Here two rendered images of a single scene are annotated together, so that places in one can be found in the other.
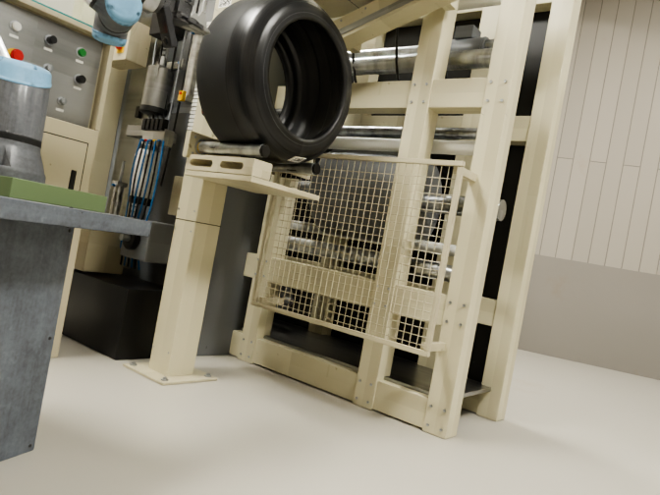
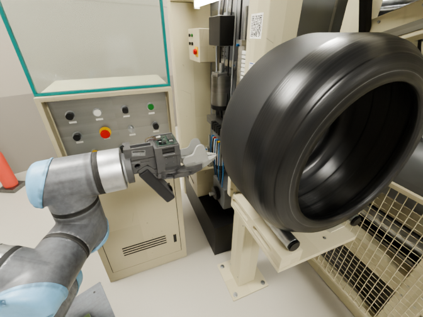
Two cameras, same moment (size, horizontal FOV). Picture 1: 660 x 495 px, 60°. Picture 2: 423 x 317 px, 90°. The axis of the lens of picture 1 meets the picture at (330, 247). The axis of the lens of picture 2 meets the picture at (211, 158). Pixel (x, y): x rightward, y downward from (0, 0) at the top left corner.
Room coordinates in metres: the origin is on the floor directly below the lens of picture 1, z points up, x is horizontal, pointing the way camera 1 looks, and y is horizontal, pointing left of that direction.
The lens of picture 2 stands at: (1.42, 0.28, 1.49)
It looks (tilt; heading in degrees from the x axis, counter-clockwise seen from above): 30 degrees down; 30
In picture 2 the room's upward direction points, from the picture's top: straight up
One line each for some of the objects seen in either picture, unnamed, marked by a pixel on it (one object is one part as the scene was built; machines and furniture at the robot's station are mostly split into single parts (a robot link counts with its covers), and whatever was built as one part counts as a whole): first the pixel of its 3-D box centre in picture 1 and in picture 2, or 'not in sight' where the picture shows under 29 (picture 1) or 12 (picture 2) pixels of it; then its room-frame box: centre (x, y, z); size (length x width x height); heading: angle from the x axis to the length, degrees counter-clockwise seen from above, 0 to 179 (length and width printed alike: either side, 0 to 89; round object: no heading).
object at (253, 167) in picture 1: (227, 166); (260, 221); (2.05, 0.41, 0.83); 0.36 x 0.09 x 0.06; 52
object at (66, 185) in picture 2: not in sight; (69, 180); (1.58, 0.70, 1.23); 0.12 x 0.09 x 0.10; 142
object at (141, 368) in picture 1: (170, 370); (242, 274); (2.30, 0.54, 0.01); 0.27 x 0.27 x 0.02; 52
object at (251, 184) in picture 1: (252, 185); (287, 218); (2.16, 0.33, 0.80); 0.37 x 0.36 x 0.02; 142
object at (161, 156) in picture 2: (171, 6); (153, 159); (1.71, 0.60, 1.24); 0.12 x 0.08 x 0.09; 142
